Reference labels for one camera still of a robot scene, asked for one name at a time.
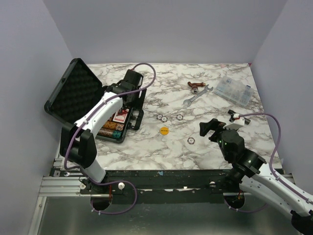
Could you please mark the red playing card deck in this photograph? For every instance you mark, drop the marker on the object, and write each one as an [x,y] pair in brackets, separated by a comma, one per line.
[119,119]

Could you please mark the brown bottom chip row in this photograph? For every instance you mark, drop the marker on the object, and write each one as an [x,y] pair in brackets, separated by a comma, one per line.
[108,133]

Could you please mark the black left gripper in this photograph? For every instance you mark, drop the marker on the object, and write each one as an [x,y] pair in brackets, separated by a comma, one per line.
[137,103]

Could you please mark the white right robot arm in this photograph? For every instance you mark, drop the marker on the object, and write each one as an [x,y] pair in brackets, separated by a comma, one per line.
[251,173]

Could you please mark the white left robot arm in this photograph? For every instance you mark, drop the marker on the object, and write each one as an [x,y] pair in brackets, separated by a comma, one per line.
[77,143]

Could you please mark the yellow big blind button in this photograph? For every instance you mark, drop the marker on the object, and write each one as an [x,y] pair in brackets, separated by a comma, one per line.
[164,131]

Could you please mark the clear plastic screw organizer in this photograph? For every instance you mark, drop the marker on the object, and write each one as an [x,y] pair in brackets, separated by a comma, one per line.
[234,91]

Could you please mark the black T-shaped pipe fitting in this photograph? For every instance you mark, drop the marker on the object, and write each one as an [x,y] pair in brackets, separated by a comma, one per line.
[232,113]

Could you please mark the silver open-end wrench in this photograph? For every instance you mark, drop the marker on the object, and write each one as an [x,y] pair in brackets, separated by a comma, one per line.
[188,102]

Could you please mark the orange chip row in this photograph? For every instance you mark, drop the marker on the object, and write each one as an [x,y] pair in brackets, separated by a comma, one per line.
[111,125]

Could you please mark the poker chip marked 10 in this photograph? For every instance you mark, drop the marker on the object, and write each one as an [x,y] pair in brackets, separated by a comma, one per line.
[179,117]

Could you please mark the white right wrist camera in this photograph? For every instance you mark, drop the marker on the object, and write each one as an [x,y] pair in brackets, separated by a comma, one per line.
[236,122]

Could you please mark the poker chip near deck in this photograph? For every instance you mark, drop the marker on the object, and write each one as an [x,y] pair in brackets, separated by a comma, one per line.
[191,140]

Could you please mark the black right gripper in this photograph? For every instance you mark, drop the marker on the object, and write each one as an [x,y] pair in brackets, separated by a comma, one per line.
[213,124]

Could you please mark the brown faucet tap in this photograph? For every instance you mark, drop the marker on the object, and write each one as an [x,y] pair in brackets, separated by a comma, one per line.
[195,86]

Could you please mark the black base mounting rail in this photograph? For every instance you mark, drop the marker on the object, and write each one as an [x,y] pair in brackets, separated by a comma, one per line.
[164,187]

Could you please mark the black poker set case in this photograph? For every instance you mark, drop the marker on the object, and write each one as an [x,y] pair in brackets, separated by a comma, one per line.
[76,93]

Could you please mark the aluminium frame rail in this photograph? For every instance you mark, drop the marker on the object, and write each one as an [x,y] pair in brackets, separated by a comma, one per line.
[61,187]

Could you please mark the poker chip under blue button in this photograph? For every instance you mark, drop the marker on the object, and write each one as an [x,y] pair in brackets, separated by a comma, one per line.
[164,119]

